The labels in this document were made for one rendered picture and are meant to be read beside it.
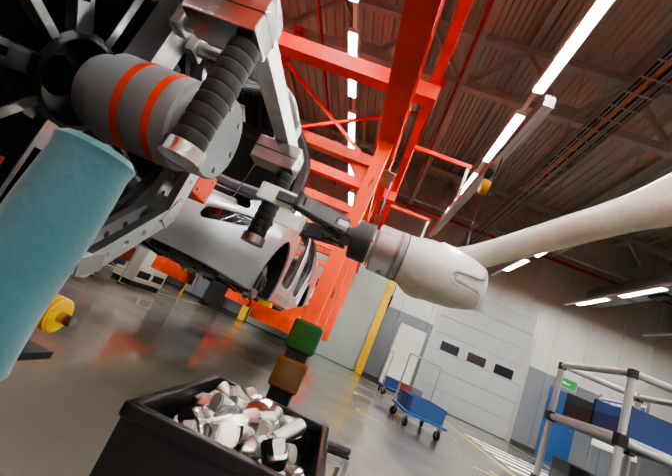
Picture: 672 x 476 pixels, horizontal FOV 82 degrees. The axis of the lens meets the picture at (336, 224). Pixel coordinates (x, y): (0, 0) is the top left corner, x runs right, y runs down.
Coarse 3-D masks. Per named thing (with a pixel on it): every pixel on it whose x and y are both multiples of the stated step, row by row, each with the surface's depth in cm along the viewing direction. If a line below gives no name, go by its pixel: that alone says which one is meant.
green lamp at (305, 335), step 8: (296, 320) 50; (304, 320) 50; (296, 328) 50; (304, 328) 50; (312, 328) 50; (320, 328) 50; (288, 336) 50; (296, 336) 50; (304, 336) 50; (312, 336) 50; (320, 336) 50; (288, 344) 49; (296, 344) 49; (304, 344) 49; (312, 344) 49; (304, 352) 49; (312, 352) 49
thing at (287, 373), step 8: (280, 360) 49; (288, 360) 49; (296, 360) 49; (280, 368) 48; (288, 368) 48; (296, 368) 48; (304, 368) 49; (272, 376) 48; (280, 376) 48; (288, 376) 48; (296, 376) 48; (304, 376) 50; (272, 384) 48; (280, 384) 48; (288, 384) 48; (296, 384) 48; (288, 392) 48; (296, 392) 48
